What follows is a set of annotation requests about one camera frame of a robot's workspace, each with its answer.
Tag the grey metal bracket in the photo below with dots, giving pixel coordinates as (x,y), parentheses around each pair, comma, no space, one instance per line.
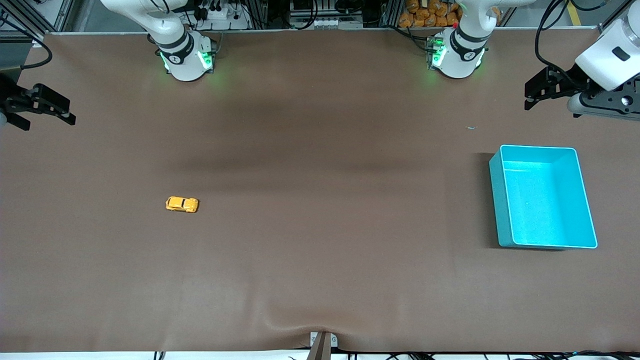
(334,341)

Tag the brown table mat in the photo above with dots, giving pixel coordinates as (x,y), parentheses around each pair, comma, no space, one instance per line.
(320,225)

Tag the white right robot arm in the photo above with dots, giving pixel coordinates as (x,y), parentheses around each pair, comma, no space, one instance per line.
(185,55)

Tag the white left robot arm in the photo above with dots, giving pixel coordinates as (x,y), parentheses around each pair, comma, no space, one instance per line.
(457,55)

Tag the bag of orange items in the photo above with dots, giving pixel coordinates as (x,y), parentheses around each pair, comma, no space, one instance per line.
(425,15)

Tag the yellow beetle toy car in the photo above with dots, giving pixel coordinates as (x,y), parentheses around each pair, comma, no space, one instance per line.
(181,204)

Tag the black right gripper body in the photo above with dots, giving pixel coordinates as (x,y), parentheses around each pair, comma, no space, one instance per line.
(11,98)

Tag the white power strip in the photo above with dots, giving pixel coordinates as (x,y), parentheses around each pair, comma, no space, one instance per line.
(220,15)

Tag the teal plastic storage bin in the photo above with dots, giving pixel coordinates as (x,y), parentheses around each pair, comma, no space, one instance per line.
(545,200)

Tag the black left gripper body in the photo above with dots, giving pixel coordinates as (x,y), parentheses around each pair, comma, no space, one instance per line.
(568,82)

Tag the white terminal block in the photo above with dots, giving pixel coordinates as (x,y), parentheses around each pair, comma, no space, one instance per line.
(325,23)

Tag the brown slanted bar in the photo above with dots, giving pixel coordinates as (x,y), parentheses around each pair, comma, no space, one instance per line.
(320,350)

